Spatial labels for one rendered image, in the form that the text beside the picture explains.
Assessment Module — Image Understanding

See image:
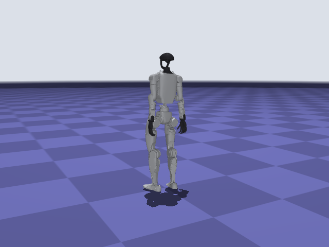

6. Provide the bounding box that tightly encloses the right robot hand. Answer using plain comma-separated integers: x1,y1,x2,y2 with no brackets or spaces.
177,114,187,134

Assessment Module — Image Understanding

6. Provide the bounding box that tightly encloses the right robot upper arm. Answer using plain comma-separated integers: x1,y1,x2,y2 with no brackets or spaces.
175,75,183,101

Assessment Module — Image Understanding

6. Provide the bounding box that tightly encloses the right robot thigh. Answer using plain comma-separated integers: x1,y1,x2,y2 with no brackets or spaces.
164,117,178,158

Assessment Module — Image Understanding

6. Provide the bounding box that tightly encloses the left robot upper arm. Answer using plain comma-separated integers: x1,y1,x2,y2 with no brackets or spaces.
149,74,159,101

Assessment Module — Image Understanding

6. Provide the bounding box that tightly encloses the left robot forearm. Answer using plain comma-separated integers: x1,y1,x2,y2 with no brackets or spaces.
148,94,156,120

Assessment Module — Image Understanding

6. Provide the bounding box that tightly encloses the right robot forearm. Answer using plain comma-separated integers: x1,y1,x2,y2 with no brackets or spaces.
177,98,185,119

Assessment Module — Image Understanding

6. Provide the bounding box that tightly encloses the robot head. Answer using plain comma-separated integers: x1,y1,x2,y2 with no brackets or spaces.
159,53,174,74

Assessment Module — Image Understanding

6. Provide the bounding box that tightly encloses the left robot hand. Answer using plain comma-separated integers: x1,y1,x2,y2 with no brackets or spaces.
148,116,155,136

